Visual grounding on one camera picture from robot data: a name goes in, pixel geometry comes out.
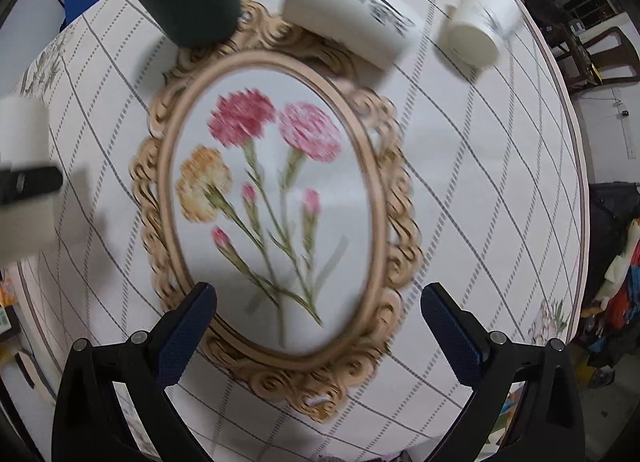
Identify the white cup with print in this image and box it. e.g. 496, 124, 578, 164
281, 0, 421, 69

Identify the white duck plush toy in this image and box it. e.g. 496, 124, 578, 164
593, 219, 640, 312

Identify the plain white plastic cup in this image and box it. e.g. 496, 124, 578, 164
1, 95, 56, 267

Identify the dark wooden chair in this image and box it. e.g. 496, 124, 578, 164
555, 27, 639, 96

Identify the floral diamond pattern tablecloth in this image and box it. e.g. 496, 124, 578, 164
13, 0, 588, 461

